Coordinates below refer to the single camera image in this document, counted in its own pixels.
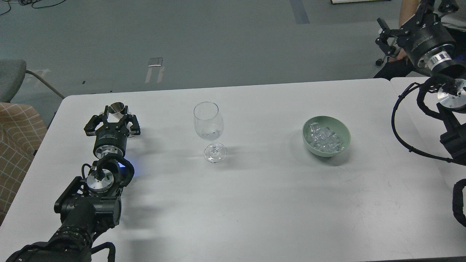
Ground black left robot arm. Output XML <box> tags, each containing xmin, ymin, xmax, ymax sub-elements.
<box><xmin>7</xmin><ymin>102</ymin><xmax>141</xmax><ymax>262</ymax></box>

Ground person's bare hand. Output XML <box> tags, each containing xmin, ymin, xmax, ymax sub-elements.
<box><xmin>388</xmin><ymin>48</ymin><xmax>409</xmax><ymax>63</ymax></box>

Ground silver metal jigger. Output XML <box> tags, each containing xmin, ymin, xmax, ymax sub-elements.
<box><xmin>108</xmin><ymin>102</ymin><xmax>125</xmax><ymax>120</ymax></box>

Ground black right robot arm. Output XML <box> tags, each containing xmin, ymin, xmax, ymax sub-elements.
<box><xmin>375</xmin><ymin>0</ymin><xmax>465</xmax><ymax>166</ymax></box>

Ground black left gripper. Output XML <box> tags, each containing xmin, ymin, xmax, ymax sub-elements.
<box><xmin>84</xmin><ymin>106</ymin><xmax>141</xmax><ymax>159</ymax></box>

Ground seated person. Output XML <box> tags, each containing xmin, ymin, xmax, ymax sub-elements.
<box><xmin>375</xmin><ymin>0</ymin><xmax>465</xmax><ymax>80</ymax></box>

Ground black floor cables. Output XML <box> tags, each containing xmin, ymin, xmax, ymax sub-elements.
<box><xmin>0</xmin><ymin>0</ymin><xmax>67</xmax><ymax>16</ymax></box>

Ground green bowl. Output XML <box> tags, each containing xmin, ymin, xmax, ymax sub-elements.
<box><xmin>301</xmin><ymin>116</ymin><xmax>352</xmax><ymax>158</ymax></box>

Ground clear wine glass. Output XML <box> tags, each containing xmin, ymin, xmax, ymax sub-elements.
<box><xmin>193</xmin><ymin>102</ymin><xmax>228</xmax><ymax>163</ymax></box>

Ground checkered beige cushion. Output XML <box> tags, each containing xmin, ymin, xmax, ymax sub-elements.
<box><xmin>0</xmin><ymin>102</ymin><xmax>48</xmax><ymax>223</ymax></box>

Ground pile of clear ice cubes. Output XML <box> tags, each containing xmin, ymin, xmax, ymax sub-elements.
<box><xmin>306</xmin><ymin>122</ymin><xmax>345</xmax><ymax>153</ymax></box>

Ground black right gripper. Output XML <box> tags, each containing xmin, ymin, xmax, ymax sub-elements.
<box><xmin>375</xmin><ymin>0</ymin><xmax>460</xmax><ymax>70</ymax></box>

